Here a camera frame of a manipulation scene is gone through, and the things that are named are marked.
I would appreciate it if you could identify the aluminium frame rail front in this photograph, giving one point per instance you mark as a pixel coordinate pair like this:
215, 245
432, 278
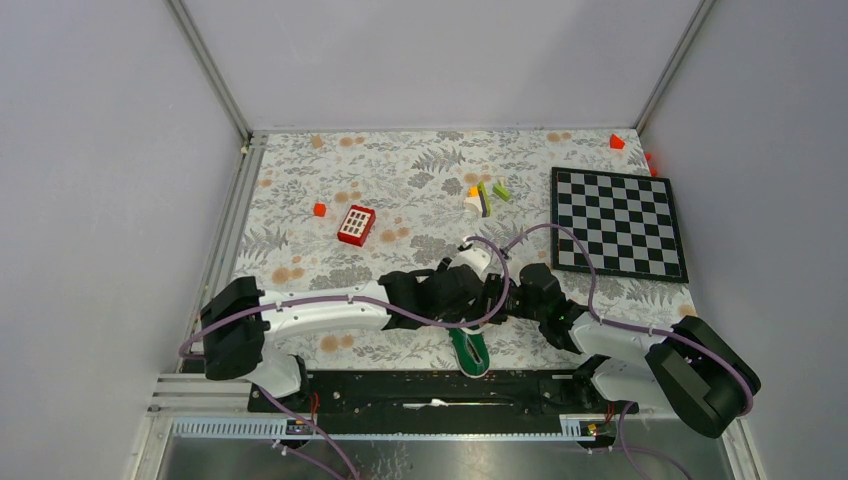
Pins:
220, 409

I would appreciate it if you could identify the red block at wall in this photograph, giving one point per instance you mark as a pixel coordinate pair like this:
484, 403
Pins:
651, 164

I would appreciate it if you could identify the aluminium corner post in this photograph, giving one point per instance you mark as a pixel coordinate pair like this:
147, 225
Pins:
196, 43
683, 46

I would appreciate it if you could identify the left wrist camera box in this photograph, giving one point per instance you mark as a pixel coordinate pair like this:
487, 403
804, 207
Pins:
476, 258

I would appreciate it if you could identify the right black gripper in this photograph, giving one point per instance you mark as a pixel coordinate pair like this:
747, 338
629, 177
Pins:
494, 285

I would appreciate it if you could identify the red white brick block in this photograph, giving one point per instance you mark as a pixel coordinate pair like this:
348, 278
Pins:
356, 225

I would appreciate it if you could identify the floral patterned table mat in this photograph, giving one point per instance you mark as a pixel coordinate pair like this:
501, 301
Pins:
416, 182

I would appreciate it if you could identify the black white checkerboard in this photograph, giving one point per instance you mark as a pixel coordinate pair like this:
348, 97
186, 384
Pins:
623, 225

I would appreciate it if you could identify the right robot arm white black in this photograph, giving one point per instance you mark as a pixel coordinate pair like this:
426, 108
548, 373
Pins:
687, 369

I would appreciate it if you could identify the lime green block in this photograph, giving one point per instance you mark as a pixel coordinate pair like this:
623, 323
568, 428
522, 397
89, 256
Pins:
501, 191

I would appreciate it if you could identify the red block far corner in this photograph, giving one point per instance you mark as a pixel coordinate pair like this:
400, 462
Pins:
615, 142

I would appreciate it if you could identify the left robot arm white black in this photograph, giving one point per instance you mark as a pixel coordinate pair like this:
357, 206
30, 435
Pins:
244, 327

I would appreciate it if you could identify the left aluminium corner post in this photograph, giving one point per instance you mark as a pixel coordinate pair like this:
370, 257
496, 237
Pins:
196, 43

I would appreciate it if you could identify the green white sneaker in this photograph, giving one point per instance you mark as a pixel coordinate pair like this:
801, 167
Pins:
471, 353

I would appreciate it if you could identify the right aluminium corner post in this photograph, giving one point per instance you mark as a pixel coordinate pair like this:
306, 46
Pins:
683, 46

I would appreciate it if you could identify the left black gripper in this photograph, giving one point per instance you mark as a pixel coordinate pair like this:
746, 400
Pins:
456, 314

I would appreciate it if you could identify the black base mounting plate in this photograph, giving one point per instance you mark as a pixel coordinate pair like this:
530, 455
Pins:
442, 402

